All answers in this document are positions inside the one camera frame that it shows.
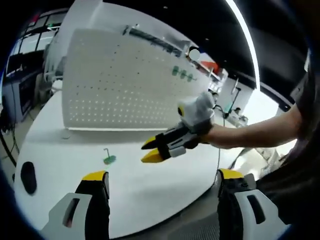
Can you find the white display unit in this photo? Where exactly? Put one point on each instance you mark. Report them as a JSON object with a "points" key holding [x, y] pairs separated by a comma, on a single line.
{"points": [[100, 15]]}

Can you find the person's dark top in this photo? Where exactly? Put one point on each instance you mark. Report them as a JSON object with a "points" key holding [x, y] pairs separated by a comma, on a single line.
{"points": [[300, 175]]}

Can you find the white perforated mounting plate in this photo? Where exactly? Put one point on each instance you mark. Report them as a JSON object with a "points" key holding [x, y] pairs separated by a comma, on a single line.
{"points": [[112, 95]]}

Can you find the black computer mouse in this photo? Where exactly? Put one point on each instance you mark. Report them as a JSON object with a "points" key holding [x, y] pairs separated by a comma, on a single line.
{"points": [[28, 177]]}

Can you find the dark equipment cabinet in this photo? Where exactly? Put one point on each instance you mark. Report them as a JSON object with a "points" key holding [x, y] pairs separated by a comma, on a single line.
{"points": [[26, 95]]}

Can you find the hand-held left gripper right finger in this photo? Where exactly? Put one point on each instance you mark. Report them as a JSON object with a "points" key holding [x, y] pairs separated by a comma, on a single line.
{"points": [[242, 215]]}

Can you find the red wall panel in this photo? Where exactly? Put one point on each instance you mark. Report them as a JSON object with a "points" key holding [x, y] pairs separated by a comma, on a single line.
{"points": [[208, 65]]}

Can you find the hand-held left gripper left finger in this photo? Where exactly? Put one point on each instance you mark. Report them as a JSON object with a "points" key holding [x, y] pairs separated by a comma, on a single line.
{"points": [[77, 217]]}

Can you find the grey wall shelf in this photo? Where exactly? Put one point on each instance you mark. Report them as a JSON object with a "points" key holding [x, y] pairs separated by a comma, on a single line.
{"points": [[155, 40]]}

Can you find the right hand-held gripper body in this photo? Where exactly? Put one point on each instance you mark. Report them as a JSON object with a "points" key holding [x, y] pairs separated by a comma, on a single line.
{"points": [[197, 110]]}

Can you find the green kick scooter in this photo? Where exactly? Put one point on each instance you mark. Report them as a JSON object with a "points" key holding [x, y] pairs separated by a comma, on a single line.
{"points": [[233, 100]]}

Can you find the ceiling light strip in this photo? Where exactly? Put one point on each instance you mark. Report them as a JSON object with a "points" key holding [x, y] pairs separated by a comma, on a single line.
{"points": [[246, 37]]}

